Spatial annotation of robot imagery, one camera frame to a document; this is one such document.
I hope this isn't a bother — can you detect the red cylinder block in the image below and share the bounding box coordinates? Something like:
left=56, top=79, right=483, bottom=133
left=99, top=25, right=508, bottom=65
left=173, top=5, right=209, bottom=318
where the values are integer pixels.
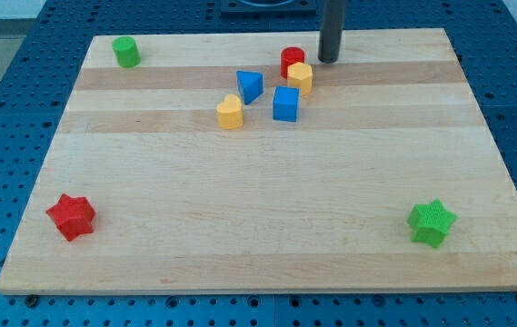
left=280, top=46, right=305, bottom=79

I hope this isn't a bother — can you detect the blue cube block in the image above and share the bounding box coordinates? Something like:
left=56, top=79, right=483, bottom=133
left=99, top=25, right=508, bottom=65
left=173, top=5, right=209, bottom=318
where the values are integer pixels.
left=273, top=86, right=300, bottom=122

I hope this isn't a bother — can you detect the yellow hexagon block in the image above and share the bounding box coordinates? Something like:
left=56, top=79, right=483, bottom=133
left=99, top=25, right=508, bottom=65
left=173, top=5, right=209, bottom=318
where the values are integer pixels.
left=287, top=62, right=313, bottom=96

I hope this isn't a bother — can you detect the green star block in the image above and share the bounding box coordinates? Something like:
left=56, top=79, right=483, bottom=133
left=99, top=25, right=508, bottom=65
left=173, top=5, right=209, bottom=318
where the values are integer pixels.
left=407, top=199, right=457, bottom=248

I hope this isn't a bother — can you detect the yellow heart block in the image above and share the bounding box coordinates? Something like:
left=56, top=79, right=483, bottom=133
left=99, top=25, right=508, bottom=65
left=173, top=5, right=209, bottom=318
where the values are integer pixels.
left=216, top=94, right=244, bottom=130

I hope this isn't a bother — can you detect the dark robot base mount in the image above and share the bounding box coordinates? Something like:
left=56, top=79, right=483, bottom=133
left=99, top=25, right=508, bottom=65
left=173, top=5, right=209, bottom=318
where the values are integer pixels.
left=217, top=0, right=318, bottom=15

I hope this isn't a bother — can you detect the red star block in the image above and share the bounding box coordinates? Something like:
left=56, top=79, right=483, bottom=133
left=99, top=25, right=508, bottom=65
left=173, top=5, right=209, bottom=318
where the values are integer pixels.
left=45, top=193, right=96, bottom=242

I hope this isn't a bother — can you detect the blue triangle block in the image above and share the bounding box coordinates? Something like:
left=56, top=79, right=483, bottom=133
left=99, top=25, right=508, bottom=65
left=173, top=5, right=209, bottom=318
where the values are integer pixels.
left=236, top=71, right=263, bottom=104

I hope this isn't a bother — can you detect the green cylinder block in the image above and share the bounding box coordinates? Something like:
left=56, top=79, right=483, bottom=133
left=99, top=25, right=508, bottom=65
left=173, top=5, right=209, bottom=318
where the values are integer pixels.
left=112, top=36, right=141, bottom=68

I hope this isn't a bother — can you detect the wooden board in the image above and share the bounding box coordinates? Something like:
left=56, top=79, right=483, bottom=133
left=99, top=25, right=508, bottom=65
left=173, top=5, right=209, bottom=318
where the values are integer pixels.
left=0, top=28, right=517, bottom=295

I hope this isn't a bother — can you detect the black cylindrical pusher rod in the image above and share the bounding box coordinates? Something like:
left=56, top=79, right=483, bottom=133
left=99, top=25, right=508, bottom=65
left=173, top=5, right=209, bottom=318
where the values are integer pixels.
left=317, top=0, right=347, bottom=64

